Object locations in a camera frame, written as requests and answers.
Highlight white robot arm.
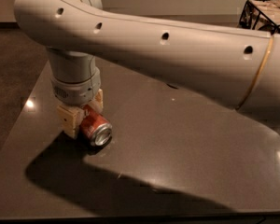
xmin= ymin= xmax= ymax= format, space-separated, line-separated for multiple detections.
xmin=14 ymin=0 xmax=280 ymax=135

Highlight black wire basket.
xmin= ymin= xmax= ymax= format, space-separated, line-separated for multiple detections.
xmin=238 ymin=0 xmax=280 ymax=35

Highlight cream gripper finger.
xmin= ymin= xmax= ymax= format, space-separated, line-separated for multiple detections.
xmin=91 ymin=89 xmax=104 ymax=114
xmin=57 ymin=105 xmax=85 ymax=139

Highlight red coke can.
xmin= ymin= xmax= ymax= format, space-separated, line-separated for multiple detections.
xmin=79 ymin=105 xmax=112 ymax=147

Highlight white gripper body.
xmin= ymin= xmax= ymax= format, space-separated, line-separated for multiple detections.
xmin=51 ymin=67 xmax=101 ymax=106

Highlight white napkins in basket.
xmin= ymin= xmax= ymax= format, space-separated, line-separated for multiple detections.
xmin=243 ymin=0 xmax=280 ymax=33

